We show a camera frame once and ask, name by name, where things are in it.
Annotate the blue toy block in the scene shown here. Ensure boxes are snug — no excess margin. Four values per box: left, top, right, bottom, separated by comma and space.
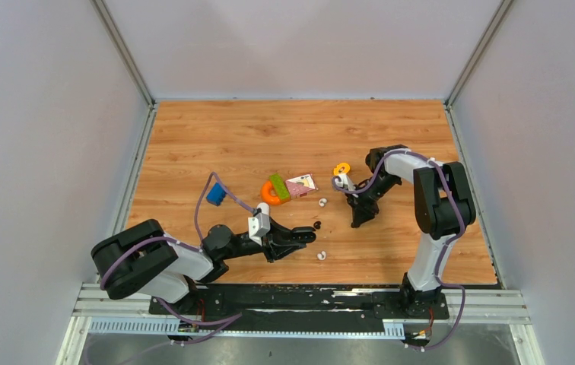
205, 182, 227, 206

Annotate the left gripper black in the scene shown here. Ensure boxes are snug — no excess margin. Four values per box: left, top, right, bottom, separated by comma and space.
221, 216, 307, 264

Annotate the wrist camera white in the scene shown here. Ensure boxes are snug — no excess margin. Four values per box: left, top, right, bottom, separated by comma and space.
248, 205, 271, 246
333, 173, 356, 195

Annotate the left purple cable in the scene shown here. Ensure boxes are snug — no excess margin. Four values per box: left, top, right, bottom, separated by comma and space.
99, 172, 261, 365

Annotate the orange ring toy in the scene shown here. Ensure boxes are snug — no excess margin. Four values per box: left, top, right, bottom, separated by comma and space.
260, 180, 289, 206

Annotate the pink patterned card box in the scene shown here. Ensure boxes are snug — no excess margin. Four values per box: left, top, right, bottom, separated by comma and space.
284, 174, 318, 199

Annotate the green toy block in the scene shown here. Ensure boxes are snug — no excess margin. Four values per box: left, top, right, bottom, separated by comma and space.
268, 173, 291, 202

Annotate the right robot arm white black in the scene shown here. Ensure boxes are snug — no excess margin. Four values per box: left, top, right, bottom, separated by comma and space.
332, 144, 476, 318

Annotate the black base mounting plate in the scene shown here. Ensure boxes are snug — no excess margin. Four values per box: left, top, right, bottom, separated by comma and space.
171, 284, 450, 332

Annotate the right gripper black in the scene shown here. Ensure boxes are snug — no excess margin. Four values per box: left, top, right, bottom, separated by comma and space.
345, 173, 400, 227

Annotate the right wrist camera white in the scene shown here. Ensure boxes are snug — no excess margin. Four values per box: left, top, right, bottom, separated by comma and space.
333, 173, 356, 195

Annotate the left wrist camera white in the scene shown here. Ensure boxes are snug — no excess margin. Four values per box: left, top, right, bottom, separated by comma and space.
248, 205, 271, 246

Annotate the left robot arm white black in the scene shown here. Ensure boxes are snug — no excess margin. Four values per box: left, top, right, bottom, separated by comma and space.
91, 218, 316, 314

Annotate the yellow traffic light toy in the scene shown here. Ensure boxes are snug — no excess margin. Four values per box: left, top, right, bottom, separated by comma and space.
332, 162, 351, 176

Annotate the white slotted cable duct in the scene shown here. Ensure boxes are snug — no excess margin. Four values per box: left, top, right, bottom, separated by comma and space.
87, 317, 405, 340

